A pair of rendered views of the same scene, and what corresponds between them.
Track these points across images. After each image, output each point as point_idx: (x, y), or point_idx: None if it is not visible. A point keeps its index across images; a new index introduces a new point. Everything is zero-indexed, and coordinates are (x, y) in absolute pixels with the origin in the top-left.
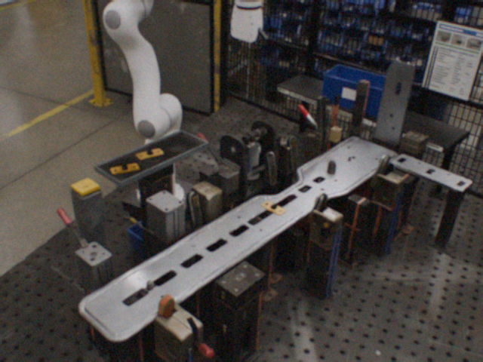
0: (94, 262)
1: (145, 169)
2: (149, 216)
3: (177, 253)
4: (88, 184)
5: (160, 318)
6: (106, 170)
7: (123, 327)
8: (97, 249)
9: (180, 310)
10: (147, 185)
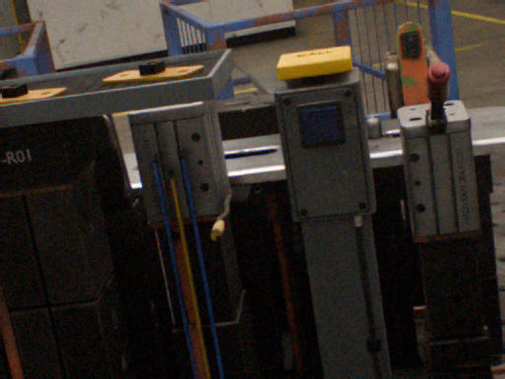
0: (448, 102)
1: (112, 74)
2: (211, 155)
3: (248, 164)
4: (303, 56)
5: (432, 55)
6: (197, 77)
7: (483, 110)
8: (414, 114)
9: (392, 59)
10: (90, 185)
